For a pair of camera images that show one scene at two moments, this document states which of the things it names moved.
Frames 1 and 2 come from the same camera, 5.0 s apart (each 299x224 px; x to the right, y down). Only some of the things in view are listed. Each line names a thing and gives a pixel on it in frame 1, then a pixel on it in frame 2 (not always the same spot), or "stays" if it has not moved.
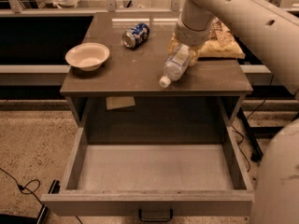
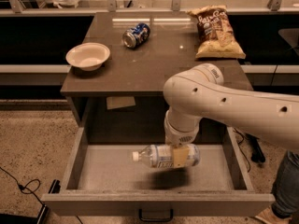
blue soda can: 135,35 stays
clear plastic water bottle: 175,64 → 161,156
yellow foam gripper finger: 193,54 → 179,157
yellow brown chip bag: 220,44 stays
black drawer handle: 154,220 stays
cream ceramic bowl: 88,56 stays
